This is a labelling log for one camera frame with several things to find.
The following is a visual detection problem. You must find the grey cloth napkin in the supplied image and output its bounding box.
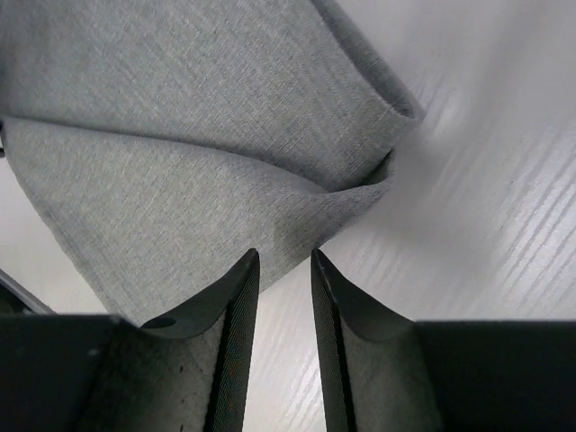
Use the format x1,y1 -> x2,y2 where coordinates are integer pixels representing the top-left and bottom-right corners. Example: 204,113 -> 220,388
1,1 -> 419,323

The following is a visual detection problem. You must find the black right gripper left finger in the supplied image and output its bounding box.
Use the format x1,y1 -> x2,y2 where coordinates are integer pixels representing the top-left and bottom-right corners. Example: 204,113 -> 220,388
76,248 -> 260,431

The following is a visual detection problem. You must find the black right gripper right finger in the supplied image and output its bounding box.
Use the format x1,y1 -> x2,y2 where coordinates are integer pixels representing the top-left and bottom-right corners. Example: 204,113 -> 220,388
310,249 -> 443,431

